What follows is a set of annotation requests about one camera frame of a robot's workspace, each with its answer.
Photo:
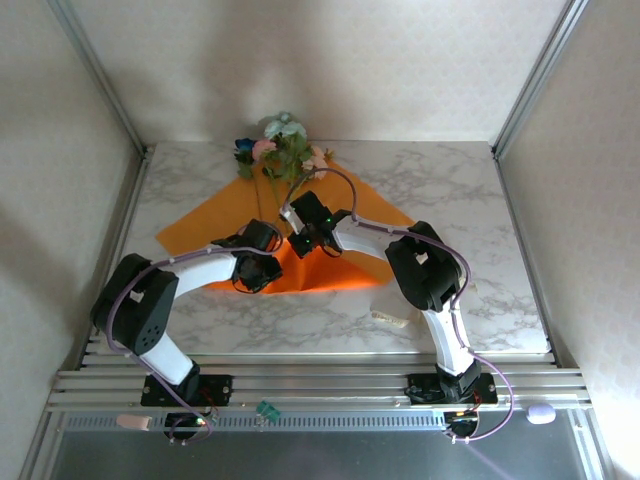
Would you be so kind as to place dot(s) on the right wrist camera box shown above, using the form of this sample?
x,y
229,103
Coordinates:
x,y
309,207

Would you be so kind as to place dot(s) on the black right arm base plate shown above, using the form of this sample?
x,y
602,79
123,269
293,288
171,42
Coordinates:
x,y
422,389

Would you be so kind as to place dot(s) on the black controller board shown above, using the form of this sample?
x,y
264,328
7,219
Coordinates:
x,y
187,424
462,423

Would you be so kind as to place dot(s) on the pink rubber block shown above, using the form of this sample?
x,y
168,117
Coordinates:
x,y
134,423

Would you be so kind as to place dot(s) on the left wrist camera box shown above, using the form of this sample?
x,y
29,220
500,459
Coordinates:
x,y
261,235

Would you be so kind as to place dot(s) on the aluminium table edge rail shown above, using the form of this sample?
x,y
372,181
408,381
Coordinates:
x,y
520,227
131,205

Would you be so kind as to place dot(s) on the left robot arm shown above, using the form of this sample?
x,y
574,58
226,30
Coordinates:
x,y
200,276

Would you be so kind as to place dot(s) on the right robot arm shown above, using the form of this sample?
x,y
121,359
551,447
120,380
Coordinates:
x,y
362,242

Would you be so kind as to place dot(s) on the aluminium mounting rails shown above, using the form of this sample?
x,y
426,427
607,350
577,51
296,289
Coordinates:
x,y
325,381

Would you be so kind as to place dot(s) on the cream ribbon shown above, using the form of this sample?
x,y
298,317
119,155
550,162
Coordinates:
x,y
391,311

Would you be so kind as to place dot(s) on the grey slotted metal tray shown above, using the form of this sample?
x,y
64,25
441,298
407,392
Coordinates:
x,y
320,450

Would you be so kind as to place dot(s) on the orange wrapping paper sheet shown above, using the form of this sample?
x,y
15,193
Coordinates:
x,y
215,215

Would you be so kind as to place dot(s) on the green plug connector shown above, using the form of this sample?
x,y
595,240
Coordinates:
x,y
268,410

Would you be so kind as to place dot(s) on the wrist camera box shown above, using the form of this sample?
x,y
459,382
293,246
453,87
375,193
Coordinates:
x,y
261,235
309,207

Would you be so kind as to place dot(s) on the lavender oval pebble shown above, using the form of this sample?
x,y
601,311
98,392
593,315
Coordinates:
x,y
541,414

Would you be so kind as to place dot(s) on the fake flower bouquet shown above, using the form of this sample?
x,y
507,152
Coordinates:
x,y
285,150

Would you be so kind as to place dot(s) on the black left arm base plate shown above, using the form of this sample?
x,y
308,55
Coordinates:
x,y
215,389

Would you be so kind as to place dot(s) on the aluminium frame post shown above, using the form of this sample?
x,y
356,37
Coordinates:
x,y
540,70
95,70

